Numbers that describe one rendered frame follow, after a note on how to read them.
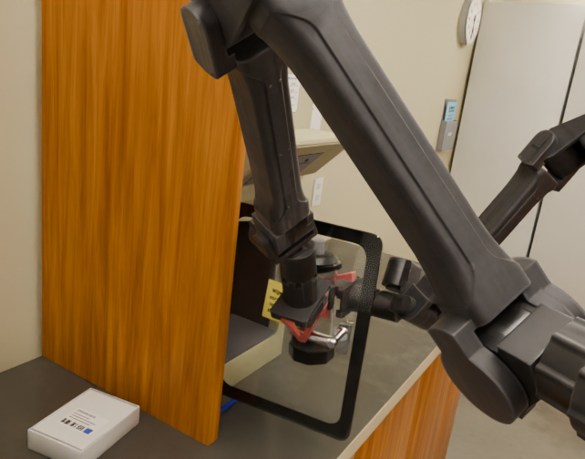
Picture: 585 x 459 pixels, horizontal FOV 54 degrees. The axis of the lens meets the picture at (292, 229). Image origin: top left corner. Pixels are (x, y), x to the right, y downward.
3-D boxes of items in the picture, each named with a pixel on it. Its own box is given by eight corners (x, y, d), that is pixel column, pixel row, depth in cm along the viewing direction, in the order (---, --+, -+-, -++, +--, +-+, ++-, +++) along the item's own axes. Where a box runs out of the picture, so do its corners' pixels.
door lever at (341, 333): (299, 326, 104) (301, 313, 103) (347, 341, 100) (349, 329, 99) (285, 337, 99) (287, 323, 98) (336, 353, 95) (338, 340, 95)
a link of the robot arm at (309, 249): (292, 259, 83) (322, 242, 85) (265, 237, 87) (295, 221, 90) (294, 293, 87) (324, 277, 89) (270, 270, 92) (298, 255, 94)
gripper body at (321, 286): (270, 319, 92) (264, 286, 87) (297, 279, 99) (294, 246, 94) (305, 331, 89) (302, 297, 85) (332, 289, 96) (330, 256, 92)
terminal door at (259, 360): (210, 387, 117) (227, 198, 106) (349, 442, 105) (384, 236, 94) (208, 389, 116) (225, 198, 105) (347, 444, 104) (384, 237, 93)
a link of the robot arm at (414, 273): (409, 313, 106) (435, 327, 111) (425, 256, 109) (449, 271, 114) (362, 305, 115) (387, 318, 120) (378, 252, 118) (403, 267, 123)
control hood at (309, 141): (217, 187, 104) (221, 132, 102) (305, 171, 132) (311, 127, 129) (269, 200, 99) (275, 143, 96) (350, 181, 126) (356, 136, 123)
